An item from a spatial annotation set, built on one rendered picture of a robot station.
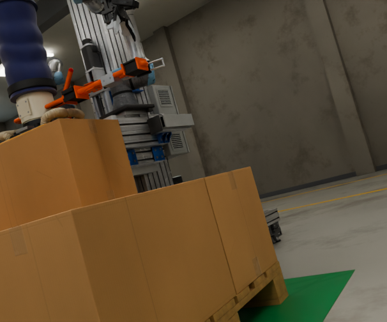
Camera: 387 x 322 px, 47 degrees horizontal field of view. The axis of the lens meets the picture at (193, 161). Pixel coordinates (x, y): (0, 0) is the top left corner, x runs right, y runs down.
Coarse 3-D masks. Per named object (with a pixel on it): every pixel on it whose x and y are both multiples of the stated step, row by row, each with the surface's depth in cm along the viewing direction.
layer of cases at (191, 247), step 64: (192, 192) 138; (256, 192) 178; (0, 256) 109; (64, 256) 97; (128, 256) 106; (192, 256) 129; (256, 256) 163; (0, 320) 111; (64, 320) 99; (128, 320) 101; (192, 320) 120
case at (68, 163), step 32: (64, 128) 181; (96, 128) 199; (0, 160) 197; (32, 160) 188; (64, 160) 180; (96, 160) 193; (128, 160) 213; (0, 192) 199; (32, 192) 190; (64, 192) 181; (96, 192) 187; (128, 192) 206; (0, 224) 200
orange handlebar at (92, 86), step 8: (144, 64) 181; (120, 72) 185; (96, 80) 192; (80, 88) 196; (88, 88) 194; (96, 88) 194; (48, 104) 205; (56, 104) 204; (64, 104) 207; (16, 120) 216
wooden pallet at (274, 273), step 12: (276, 264) 175; (264, 276) 166; (276, 276) 172; (252, 288) 156; (264, 288) 172; (276, 288) 169; (240, 300) 145; (252, 300) 175; (264, 300) 172; (276, 300) 170; (216, 312) 131; (228, 312) 136
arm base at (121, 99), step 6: (126, 90) 241; (114, 96) 241; (120, 96) 239; (126, 96) 240; (132, 96) 242; (114, 102) 241; (120, 102) 238; (126, 102) 239; (132, 102) 239; (138, 102) 244; (114, 108) 240
